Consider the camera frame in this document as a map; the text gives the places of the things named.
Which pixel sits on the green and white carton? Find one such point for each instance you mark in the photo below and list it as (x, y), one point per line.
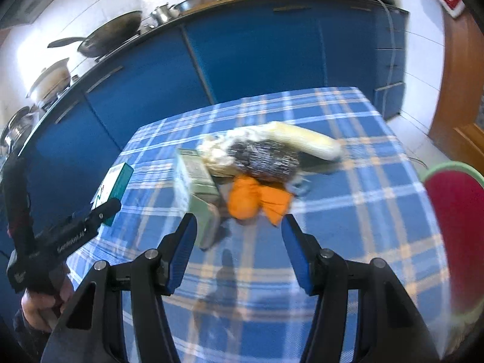
(193, 185)

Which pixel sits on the steel mixing bowl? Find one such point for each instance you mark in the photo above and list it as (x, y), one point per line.
(196, 2)

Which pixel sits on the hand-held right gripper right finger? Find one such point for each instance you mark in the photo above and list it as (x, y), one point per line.
(298, 257)

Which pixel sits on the cream foam roll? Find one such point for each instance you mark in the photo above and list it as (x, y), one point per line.
(310, 141)

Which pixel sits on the steel wool scourer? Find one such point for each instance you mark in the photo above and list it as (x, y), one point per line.
(264, 158)

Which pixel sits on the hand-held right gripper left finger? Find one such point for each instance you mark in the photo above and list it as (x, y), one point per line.
(181, 257)

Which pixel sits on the red basin with green rim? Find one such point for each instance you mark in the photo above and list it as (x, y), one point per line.
(453, 215)

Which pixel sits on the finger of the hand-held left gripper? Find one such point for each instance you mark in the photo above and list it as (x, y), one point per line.
(79, 227)

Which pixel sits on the small teal and white box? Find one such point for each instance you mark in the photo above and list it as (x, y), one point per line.
(119, 181)

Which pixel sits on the person's left hand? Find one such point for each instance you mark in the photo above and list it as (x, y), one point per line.
(37, 306)

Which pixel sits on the person's left forearm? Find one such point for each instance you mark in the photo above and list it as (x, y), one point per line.
(26, 338)

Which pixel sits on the orange knotted cloth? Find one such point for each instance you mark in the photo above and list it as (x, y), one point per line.
(245, 196)

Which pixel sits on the small steel kettle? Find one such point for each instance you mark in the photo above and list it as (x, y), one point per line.
(162, 13)

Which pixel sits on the steel pot with lid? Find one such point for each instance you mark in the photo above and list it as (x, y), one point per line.
(17, 124)

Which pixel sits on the black wok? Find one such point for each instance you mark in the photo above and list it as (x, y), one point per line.
(109, 32)

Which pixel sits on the blue kitchen base cabinet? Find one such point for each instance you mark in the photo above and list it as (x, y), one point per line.
(264, 53)

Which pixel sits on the white clay pot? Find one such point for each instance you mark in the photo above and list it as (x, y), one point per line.
(49, 81)

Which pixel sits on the blue plaid tablecloth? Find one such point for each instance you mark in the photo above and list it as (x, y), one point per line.
(359, 215)

